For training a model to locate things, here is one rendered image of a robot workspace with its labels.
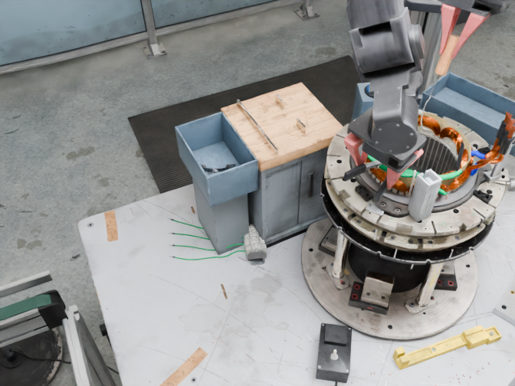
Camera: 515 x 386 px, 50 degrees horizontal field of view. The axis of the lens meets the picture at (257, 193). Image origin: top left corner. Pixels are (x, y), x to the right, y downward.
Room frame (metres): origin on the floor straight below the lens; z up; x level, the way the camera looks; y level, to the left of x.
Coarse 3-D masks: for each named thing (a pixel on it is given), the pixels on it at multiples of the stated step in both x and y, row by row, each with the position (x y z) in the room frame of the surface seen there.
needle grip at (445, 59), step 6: (450, 36) 0.72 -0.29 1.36; (456, 36) 0.72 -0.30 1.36; (450, 42) 0.71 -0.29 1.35; (456, 42) 0.71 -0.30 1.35; (444, 48) 0.72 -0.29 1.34; (450, 48) 0.71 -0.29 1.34; (444, 54) 0.71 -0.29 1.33; (450, 54) 0.71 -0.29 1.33; (444, 60) 0.71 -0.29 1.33; (450, 60) 0.71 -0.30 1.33; (438, 66) 0.71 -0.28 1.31; (444, 66) 0.70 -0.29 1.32; (438, 72) 0.70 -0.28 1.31; (444, 72) 0.70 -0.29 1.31
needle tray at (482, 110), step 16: (448, 80) 1.03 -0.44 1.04; (464, 80) 1.01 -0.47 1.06; (432, 96) 0.95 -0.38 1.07; (448, 96) 1.00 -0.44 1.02; (464, 96) 1.00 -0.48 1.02; (480, 96) 0.98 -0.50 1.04; (496, 96) 0.95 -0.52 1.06; (432, 112) 0.94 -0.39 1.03; (448, 112) 0.92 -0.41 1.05; (464, 112) 0.90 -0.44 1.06; (480, 112) 0.94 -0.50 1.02; (496, 112) 0.94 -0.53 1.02; (512, 112) 0.92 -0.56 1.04; (480, 128) 0.86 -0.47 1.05; (496, 128) 0.84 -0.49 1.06
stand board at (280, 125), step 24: (264, 96) 0.96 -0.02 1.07; (288, 96) 0.96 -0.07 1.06; (312, 96) 0.96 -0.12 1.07; (240, 120) 0.88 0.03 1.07; (264, 120) 0.88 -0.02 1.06; (288, 120) 0.88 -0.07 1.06; (312, 120) 0.88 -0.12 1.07; (336, 120) 0.88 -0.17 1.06; (264, 144) 0.81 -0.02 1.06; (288, 144) 0.81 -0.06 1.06; (312, 144) 0.81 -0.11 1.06; (264, 168) 0.76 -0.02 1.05
